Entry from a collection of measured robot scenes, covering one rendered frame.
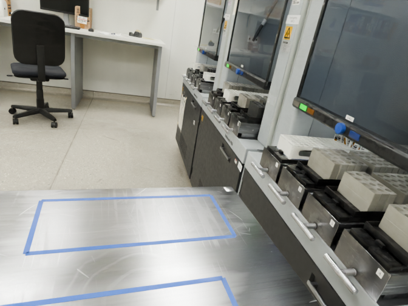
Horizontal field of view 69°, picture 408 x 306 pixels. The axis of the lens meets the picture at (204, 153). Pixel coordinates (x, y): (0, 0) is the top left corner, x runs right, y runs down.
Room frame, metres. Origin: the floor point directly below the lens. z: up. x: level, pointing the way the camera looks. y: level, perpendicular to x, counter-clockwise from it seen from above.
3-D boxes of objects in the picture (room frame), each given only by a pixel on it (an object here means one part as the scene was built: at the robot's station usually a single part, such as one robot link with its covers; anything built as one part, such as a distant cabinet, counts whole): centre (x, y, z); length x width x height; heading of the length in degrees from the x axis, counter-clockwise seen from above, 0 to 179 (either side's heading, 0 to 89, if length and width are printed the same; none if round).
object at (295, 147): (0.99, -0.41, 0.83); 0.30 x 0.10 x 0.06; 106
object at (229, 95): (1.67, -0.21, 0.83); 0.30 x 0.10 x 0.06; 106
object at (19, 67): (2.92, 1.74, 0.52); 0.64 x 0.60 x 1.05; 36
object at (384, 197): (0.68, -0.42, 0.85); 0.12 x 0.02 x 0.06; 16
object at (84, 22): (3.86, 1.73, 1.02); 0.22 x 0.17 x 0.24; 16
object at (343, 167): (0.82, -0.37, 0.85); 0.12 x 0.02 x 0.06; 16
